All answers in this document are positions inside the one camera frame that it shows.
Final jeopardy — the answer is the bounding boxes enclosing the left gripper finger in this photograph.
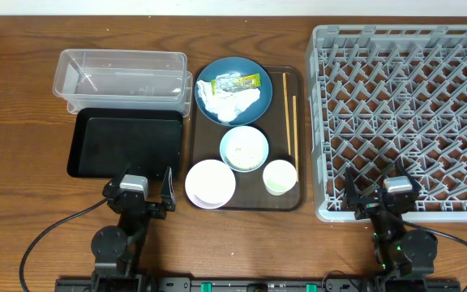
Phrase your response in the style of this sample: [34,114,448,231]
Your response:
[109,163,131,187]
[161,166,176,212]

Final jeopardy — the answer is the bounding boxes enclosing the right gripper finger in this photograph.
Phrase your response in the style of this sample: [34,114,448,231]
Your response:
[394,160,422,191]
[343,167,358,207]

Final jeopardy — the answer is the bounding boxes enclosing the white shallow bowl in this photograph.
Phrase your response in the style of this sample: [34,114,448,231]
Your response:
[185,159,236,209]

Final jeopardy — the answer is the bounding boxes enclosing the white cup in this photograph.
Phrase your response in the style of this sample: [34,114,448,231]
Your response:
[263,160,297,196]

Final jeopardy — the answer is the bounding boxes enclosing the light blue bowl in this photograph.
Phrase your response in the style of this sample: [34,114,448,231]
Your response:
[220,126,269,173]

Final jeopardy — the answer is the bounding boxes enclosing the white napkin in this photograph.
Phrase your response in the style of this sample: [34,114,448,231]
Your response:
[197,80,261,124]

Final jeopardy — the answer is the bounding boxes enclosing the yellow green snack wrapper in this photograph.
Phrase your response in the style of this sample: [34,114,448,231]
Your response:
[211,72,261,94]

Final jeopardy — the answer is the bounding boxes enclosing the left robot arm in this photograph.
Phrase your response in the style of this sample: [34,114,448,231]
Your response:
[91,167,176,291]

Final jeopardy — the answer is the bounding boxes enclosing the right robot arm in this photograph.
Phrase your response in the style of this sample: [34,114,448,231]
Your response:
[343,161,438,291]

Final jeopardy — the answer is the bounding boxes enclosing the black food waste tray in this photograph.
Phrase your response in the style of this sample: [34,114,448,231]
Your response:
[66,108,183,181]

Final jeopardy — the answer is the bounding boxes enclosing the grey dishwasher rack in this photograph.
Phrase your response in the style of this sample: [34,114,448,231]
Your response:
[305,25,467,223]

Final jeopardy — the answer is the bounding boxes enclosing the clear plastic waste bin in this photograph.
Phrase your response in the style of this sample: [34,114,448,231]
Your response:
[53,49,193,118]

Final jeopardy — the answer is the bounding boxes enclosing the dark brown serving tray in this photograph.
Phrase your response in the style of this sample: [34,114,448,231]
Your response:
[188,66,306,212]

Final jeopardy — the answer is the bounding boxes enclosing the right wooden chopstick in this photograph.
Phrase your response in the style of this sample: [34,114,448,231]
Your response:
[292,95,299,182]

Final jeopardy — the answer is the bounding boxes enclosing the wooden chopstick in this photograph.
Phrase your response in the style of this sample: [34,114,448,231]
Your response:
[282,72,291,156]
[292,95,299,182]

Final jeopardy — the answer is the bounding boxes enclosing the left wooden chopstick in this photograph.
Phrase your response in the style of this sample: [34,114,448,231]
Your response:
[282,72,291,156]

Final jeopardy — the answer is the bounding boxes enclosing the dark blue plate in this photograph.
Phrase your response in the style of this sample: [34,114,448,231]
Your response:
[195,57,272,127]

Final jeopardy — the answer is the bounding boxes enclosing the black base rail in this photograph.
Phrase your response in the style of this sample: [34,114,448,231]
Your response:
[54,277,461,292]

